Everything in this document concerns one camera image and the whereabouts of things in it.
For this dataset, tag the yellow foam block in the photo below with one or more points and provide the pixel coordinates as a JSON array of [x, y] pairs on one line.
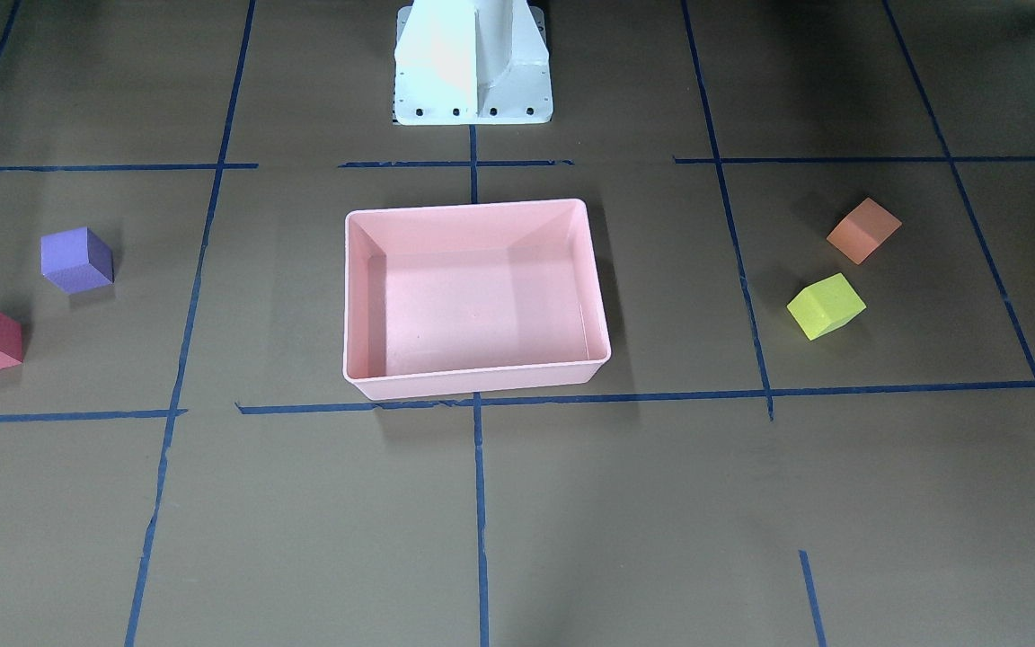
[[825, 306]]

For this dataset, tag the orange foam block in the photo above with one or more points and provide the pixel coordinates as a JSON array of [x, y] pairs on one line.
[[863, 230]]

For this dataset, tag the purple foam block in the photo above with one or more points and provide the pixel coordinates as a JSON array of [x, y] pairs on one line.
[[76, 260]]

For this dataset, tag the pink plastic bin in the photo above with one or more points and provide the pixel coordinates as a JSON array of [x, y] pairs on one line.
[[471, 298]]

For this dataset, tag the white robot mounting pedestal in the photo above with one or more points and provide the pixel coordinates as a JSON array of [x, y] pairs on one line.
[[471, 62]]

